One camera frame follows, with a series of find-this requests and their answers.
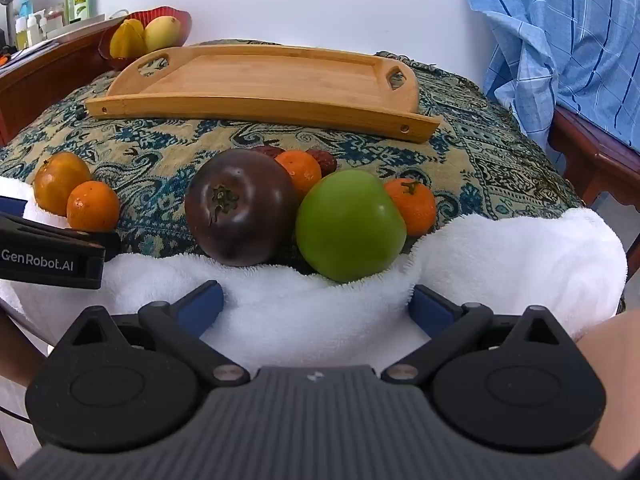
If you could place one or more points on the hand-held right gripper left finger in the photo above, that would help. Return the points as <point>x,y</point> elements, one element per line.
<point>200,306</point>

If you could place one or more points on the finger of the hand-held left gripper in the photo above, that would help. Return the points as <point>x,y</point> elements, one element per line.
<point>10,207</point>
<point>55,238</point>

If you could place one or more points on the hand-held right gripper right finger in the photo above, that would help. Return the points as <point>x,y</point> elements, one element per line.
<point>430,307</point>

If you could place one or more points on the small orange mandarin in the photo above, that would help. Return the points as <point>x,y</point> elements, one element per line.
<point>92,207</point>
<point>300,170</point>

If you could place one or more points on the large brownish orange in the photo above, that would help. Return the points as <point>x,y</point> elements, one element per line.
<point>57,180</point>

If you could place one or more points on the small mandarin with green stem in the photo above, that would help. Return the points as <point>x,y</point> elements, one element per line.
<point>415,210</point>

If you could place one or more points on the dark purple tomato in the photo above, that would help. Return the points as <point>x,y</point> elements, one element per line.
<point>250,220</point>

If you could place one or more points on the green tomato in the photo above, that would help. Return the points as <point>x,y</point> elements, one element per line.
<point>350,230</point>

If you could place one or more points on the red jujube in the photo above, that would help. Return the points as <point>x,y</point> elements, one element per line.
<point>267,151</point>
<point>326,160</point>

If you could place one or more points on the wooden bamboo tray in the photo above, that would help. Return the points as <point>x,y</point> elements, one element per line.
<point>260,80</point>

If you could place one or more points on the person's left leg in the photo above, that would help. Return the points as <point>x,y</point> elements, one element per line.
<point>17,350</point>

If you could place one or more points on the person's leg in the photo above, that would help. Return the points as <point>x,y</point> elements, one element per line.
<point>17,350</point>
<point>615,385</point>

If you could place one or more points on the white towel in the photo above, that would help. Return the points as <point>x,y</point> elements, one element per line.
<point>310,310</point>

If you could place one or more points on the dark wooden cabinet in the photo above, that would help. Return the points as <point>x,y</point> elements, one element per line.
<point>45,80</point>

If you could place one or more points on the blue paisley blanket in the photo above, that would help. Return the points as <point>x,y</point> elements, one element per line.
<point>165,145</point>

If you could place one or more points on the small white bottle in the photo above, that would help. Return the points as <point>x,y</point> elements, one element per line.
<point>33,29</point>
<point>21,32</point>

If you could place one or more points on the white flat tray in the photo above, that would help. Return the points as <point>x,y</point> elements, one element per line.
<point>80,26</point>

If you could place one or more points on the clear glass jar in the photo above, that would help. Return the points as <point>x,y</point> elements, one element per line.
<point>55,16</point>

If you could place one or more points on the person's right leg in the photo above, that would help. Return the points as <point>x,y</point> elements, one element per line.
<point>615,385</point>

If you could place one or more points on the blue capped bottle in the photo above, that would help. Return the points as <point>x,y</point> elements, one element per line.
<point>24,5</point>

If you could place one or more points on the yellow starfruit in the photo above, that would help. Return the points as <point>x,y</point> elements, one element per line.
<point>127,40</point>

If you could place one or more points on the reddish wooden furniture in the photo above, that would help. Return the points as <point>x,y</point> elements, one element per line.
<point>595,155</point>

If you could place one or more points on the yellow mango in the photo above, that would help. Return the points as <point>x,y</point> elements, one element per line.
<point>162,34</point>

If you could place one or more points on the red glass bowl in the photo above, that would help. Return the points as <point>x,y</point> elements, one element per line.
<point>182,27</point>

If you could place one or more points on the blue plaid cloth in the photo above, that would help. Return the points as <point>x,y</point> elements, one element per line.
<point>560,35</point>

